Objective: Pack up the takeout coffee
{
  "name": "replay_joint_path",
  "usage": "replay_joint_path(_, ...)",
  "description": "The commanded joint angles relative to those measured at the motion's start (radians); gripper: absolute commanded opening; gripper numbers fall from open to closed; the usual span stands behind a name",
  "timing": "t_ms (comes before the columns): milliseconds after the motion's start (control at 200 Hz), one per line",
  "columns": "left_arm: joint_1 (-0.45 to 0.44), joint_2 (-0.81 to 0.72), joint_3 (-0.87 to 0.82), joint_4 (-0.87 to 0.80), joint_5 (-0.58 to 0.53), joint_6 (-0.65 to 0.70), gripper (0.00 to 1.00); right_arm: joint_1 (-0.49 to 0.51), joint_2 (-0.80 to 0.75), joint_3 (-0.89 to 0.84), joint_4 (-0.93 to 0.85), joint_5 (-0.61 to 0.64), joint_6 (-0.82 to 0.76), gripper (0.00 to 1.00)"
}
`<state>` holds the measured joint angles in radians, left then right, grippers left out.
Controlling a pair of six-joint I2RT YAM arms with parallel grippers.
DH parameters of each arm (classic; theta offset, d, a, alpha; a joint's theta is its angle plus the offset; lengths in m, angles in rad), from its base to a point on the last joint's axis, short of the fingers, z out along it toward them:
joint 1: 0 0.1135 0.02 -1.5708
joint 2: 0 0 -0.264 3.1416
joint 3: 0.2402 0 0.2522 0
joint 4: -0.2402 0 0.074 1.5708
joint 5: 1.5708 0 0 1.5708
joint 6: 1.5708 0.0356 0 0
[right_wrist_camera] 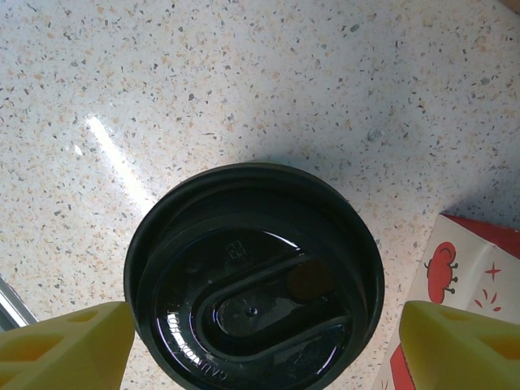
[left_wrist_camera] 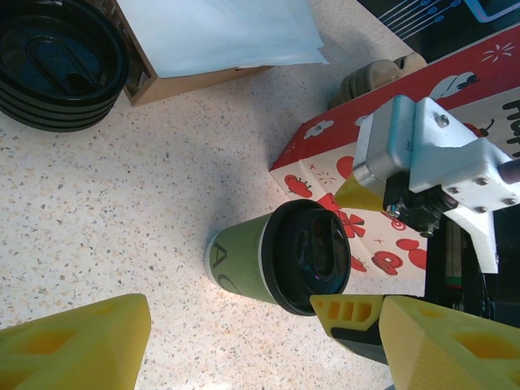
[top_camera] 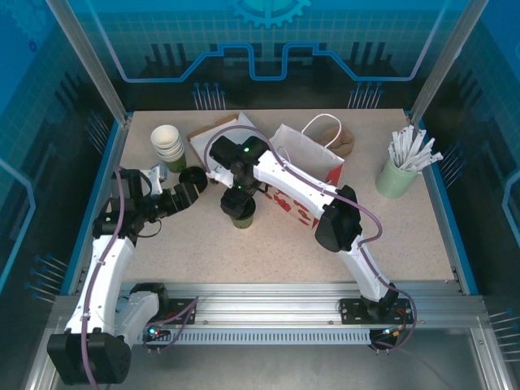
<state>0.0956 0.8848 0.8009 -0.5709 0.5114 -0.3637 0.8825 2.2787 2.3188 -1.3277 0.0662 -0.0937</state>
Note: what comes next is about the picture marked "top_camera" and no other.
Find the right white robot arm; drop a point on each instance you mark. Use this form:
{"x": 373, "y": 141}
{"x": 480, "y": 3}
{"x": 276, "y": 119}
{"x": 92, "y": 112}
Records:
{"x": 292, "y": 178}

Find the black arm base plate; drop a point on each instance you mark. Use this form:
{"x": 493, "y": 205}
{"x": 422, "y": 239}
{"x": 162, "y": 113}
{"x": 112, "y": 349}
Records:
{"x": 180, "y": 305}
{"x": 351, "y": 310}

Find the green paper coffee cup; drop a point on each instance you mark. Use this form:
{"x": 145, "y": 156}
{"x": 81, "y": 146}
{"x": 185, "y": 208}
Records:
{"x": 243, "y": 223}

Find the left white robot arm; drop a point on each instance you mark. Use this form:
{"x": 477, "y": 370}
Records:
{"x": 109, "y": 276}

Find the aluminium front rail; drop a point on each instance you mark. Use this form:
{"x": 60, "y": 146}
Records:
{"x": 264, "y": 304}

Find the aluminium frame post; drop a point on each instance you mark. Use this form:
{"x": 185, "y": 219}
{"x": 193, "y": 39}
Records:
{"x": 91, "y": 61}
{"x": 445, "y": 61}

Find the stack of paper cups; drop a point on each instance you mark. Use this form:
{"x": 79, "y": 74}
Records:
{"x": 164, "y": 136}

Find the pale green holder cup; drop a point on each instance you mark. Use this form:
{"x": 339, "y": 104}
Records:
{"x": 392, "y": 183}

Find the white paper-wrapped straw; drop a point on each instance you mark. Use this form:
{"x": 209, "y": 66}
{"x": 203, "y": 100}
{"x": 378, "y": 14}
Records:
{"x": 432, "y": 159}
{"x": 406, "y": 142}
{"x": 396, "y": 148}
{"x": 425, "y": 151}
{"x": 417, "y": 144}

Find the stack of pulp cup carriers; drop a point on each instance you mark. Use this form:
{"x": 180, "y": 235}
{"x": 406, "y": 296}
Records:
{"x": 345, "y": 142}

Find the white red paper bag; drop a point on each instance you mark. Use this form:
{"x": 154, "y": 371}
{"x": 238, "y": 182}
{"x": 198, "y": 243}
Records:
{"x": 308, "y": 154}

